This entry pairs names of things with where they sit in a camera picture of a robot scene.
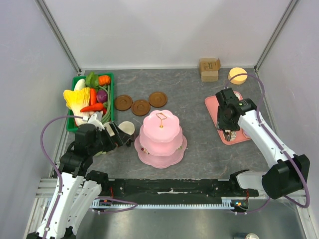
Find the black mug white inside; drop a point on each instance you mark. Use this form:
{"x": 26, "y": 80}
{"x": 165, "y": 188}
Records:
{"x": 128, "y": 128}

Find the toy purple onion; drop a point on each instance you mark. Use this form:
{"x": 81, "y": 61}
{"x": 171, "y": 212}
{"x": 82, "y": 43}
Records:
{"x": 102, "y": 96}

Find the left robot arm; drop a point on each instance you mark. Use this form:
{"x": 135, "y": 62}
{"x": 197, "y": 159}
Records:
{"x": 77, "y": 188}

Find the toy white radish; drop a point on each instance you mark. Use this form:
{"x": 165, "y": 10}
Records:
{"x": 79, "y": 85}

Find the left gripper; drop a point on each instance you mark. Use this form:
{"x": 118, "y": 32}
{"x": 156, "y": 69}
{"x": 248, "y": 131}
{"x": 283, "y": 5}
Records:
{"x": 115, "y": 139}

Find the brown saucer right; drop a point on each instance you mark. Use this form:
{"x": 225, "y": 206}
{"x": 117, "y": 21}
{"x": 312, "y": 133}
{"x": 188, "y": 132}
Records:
{"x": 158, "y": 99}

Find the green vegetable crate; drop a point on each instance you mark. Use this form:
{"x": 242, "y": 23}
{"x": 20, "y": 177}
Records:
{"x": 93, "y": 92}

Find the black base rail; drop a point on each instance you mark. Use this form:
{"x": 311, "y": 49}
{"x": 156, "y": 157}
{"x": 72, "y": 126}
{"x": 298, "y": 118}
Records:
{"x": 211, "y": 187}

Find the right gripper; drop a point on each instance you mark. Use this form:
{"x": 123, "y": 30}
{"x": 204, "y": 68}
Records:
{"x": 222, "y": 124}

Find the brown saucer middle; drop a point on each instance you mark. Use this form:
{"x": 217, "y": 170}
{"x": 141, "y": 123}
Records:
{"x": 140, "y": 107}

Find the toy green beans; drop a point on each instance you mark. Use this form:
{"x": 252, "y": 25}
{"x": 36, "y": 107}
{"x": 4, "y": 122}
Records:
{"x": 107, "y": 105}

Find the white chocolate drizzle donut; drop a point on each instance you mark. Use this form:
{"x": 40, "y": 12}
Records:
{"x": 229, "y": 135}

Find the pink dessert tray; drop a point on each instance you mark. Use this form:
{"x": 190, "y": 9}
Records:
{"x": 212, "y": 106}

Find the green mug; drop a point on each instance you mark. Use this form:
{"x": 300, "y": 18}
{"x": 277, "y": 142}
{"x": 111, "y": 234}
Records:
{"x": 100, "y": 153}

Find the chocolate cake slice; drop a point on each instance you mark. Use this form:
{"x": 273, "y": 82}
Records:
{"x": 144, "y": 150}

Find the toy napa cabbage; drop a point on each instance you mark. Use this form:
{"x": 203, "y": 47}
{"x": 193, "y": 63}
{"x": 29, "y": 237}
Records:
{"x": 77, "y": 100}

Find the toy green leaf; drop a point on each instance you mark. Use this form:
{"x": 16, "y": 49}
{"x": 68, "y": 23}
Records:
{"x": 91, "y": 80}

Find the toy pumpkin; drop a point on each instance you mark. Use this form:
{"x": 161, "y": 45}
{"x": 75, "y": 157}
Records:
{"x": 104, "y": 80}

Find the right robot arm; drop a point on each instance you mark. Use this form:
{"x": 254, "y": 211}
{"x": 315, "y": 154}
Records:
{"x": 288, "y": 172}

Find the cardboard box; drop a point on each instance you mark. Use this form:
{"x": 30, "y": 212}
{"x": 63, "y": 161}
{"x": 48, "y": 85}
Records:
{"x": 209, "y": 68}

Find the brown saucer left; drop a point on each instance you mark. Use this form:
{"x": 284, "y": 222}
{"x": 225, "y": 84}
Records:
{"x": 123, "y": 102}

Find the brown saucer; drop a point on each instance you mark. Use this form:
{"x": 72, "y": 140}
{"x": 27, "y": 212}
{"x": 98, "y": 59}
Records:
{"x": 158, "y": 99}
{"x": 123, "y": 102}
{"x": 140, "y": 107}

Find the pink three-tier cake stand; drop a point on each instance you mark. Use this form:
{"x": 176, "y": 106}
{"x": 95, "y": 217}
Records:
{"x": 161, "y": 135}

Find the pink mug white inside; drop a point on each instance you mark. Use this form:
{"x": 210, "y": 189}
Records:
{"x": 107, "y": 126}

